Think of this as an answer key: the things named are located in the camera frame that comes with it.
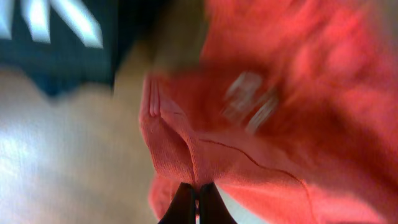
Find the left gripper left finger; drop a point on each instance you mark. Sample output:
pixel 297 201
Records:
pixel 182 209

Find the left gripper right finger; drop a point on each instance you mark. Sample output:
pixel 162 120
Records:
pixel 212 208

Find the orange t-shirt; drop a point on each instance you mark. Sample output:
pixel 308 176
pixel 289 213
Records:
pixel 293 113

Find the folded dark navy t-shirt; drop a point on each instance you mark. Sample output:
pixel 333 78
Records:
pixel 63 44

